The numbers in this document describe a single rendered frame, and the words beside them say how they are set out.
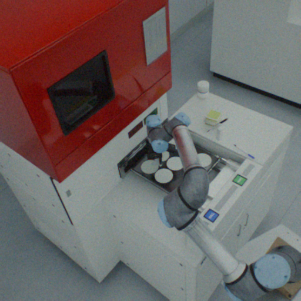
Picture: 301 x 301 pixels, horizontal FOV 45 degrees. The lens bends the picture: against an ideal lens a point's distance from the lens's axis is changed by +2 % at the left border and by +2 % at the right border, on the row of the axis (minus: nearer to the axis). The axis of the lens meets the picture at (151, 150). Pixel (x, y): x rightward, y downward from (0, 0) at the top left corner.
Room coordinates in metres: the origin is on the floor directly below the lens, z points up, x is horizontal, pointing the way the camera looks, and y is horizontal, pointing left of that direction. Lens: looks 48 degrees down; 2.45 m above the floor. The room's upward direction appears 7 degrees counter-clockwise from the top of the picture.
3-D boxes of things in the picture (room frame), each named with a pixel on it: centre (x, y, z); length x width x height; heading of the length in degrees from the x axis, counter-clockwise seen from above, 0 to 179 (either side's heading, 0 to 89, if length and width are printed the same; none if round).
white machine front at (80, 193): (1.31, 0.17, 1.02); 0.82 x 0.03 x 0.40; 136
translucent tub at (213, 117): (1.51, -0.38, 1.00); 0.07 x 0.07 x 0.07; 55
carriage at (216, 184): (1.11, -0.33, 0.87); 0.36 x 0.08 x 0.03; 136
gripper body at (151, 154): (1.28, -0.02, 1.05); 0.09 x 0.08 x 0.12; 86
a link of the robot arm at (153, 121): (1.28, -0.03, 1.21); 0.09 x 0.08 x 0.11; 7
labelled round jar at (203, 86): (1.76, -0.37, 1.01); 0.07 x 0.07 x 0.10
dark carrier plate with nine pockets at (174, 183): (1.29, -0.13, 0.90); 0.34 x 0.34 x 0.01; 46
